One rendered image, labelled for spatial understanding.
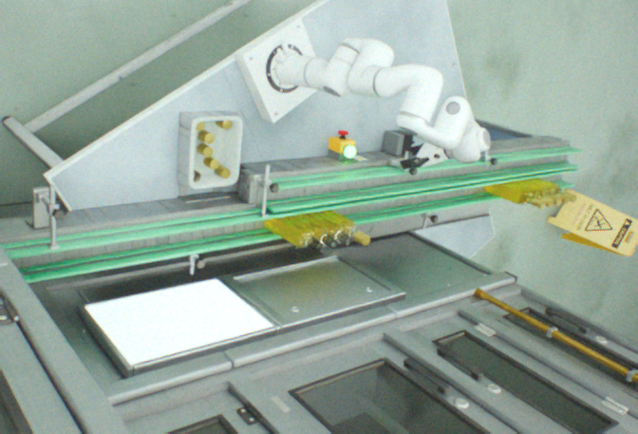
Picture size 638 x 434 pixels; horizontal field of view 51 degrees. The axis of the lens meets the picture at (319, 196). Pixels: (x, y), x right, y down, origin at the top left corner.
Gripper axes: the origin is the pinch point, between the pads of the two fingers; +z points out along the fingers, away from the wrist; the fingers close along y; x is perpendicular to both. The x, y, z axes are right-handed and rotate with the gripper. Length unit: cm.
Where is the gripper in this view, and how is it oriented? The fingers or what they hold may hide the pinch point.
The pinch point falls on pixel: (408, 158)
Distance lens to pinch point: 228.5
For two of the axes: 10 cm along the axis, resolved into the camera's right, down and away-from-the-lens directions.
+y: 4.4, -5.4, 7.2
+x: -4.6, -8.2, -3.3
